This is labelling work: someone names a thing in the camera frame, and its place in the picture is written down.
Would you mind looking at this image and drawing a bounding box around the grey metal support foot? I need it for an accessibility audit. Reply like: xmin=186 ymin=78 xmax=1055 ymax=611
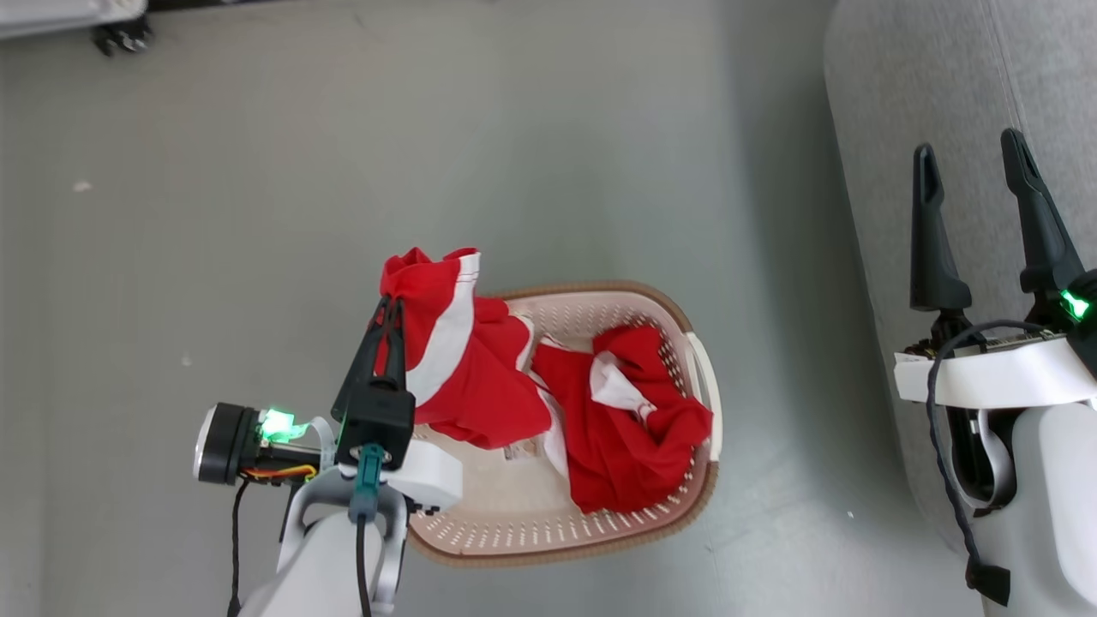
xmin=0 ymin=0 xmax=148 ymax=39

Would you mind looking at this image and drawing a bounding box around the red white garment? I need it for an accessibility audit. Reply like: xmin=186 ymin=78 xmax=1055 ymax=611
xmin=375 ymin=247 xmax=554 ymax=451
xmin=530 ymin=324 xmax=714 ymax=515

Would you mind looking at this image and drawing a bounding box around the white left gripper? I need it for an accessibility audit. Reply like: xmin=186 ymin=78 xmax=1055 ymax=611
xmin=195 ymin=297 xmax=465 ymax=513

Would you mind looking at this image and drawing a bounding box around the small black caster wheel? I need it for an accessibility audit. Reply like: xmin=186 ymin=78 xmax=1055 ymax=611
xmin=91 ymin=15 xmax=156 ymax=57

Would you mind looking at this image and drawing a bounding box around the cream perforated laundry basket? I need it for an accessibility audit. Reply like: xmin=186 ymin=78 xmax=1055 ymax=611
xmin=405 ymin=280 xmax=723 ymax=568

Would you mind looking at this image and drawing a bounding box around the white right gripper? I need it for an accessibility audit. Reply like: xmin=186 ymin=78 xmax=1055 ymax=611
xmin=894 ymin=128 xmax=1097 ymax=410

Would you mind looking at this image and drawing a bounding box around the teal plug camera cable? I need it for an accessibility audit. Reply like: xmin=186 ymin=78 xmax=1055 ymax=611
xmin=350 ymin=444 xmax=382 ymax=617

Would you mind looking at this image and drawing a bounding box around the grey fabric sofa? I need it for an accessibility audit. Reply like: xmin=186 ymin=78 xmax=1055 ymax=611
xmin=823 ymin=0 xmax=1097 ymax=566

